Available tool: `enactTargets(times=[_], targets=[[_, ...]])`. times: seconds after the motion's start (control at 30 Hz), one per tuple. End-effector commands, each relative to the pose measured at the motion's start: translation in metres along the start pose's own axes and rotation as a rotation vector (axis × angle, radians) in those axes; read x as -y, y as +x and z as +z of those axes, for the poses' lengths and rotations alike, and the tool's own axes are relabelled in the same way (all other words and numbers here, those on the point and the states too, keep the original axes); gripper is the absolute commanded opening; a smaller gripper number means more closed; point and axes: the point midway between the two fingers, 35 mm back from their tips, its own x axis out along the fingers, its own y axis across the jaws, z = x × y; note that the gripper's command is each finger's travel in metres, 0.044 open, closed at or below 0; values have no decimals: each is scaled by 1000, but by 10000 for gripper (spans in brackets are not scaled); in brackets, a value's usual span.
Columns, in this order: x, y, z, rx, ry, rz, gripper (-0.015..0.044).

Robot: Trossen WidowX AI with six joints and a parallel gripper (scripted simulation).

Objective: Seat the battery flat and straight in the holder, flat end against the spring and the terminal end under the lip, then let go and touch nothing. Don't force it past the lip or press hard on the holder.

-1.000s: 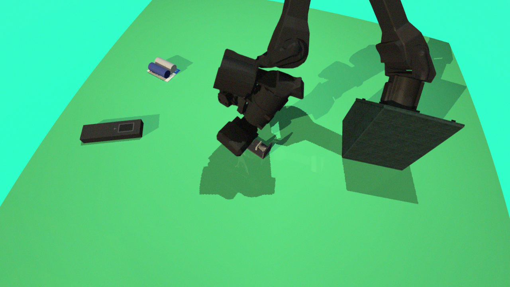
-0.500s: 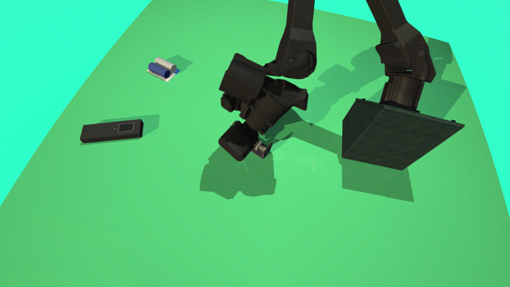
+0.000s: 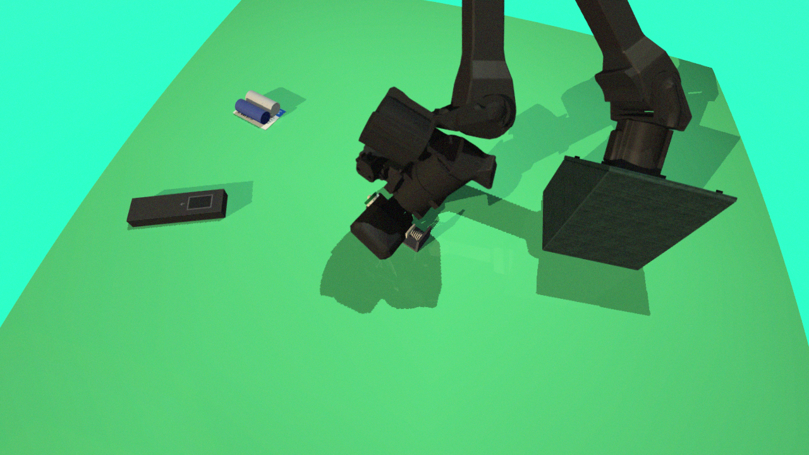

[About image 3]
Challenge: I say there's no green cylindrical battery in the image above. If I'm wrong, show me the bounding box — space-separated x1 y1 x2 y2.
364 191 379 207

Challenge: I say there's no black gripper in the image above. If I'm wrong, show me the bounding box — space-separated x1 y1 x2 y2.
350 163 447 260

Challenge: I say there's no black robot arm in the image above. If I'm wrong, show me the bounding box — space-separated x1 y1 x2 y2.
356 0 692 197

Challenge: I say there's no dark grey battery holder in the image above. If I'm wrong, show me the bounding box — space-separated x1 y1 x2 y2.
403 223 432 252

